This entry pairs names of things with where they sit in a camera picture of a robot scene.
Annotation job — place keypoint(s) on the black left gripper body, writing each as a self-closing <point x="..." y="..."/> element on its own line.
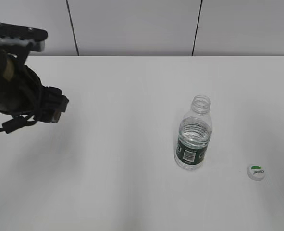
<point x="27" y="95"/>

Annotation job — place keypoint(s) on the clear Cestbon water bottle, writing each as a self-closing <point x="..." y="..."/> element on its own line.
<point x="194" y="134"/>

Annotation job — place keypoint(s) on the white green bottle cap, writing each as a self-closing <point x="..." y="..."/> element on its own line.
<point x="256" y="172"/>

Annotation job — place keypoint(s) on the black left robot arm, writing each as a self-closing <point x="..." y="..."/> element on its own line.
<point x="19" y="52"/>

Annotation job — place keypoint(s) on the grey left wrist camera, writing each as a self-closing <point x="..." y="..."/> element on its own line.
<point x="23" y="36"/>

